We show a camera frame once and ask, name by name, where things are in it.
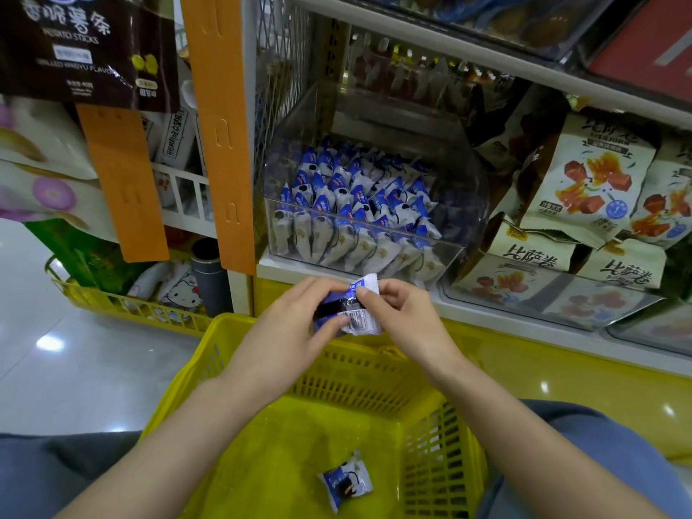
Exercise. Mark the pile of blue snack packets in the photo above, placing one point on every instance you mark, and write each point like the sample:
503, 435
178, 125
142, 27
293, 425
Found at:
357, 205

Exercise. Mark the orange shelf post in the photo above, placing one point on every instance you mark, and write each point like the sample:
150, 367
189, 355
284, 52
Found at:
220, 135

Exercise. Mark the pile of blue jelly cups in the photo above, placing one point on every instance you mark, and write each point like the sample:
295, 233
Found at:
487, 11

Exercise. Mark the store shelf with yellow base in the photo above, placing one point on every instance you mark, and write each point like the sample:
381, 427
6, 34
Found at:
584, 389

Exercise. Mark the purple white snack bag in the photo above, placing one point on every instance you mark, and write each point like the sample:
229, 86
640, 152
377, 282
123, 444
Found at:
49, 200
38, 140

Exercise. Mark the person's right hand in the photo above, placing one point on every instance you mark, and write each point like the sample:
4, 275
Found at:
416, 329

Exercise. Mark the person's left forearm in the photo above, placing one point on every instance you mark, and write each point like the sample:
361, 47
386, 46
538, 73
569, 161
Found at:
162, 470

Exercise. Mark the yellow floor basket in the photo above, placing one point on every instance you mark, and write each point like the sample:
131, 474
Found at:
124, 308

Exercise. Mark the green snack bags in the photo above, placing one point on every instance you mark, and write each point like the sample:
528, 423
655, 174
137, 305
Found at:
87, 257

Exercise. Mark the dark grey cylinder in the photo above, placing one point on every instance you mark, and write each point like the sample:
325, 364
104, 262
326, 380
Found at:
211, 278

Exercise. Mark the white cartoon print packet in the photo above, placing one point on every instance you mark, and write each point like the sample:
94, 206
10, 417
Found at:
182, 292

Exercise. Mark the person's right forearm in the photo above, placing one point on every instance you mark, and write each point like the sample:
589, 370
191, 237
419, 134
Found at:
551, 459

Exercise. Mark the person's left hand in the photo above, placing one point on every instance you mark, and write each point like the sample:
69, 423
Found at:
276, 346

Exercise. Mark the white card packet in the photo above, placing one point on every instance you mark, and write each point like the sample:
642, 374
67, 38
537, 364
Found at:
176, 137

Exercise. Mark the orange hanging strip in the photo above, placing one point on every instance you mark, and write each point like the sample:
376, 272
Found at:
124, 184

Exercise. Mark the black potato stick bag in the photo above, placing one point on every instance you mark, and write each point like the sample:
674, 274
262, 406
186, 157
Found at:
76, 54

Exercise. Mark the clear plastic bin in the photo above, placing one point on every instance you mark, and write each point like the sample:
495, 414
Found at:
535, 302
470, 194

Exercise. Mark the yellow plastic shopping basket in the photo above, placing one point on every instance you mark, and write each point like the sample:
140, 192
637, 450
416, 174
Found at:
270, 459

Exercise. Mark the row of fruit print bags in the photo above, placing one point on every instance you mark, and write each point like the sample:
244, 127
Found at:
589, 178

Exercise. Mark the grey trousers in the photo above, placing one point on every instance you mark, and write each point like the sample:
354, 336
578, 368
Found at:
49, 475

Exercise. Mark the red price sign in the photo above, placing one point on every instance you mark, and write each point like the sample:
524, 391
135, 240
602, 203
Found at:
649, 48

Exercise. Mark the row of small brown packets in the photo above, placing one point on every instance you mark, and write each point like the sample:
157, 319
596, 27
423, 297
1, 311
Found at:
416, 75

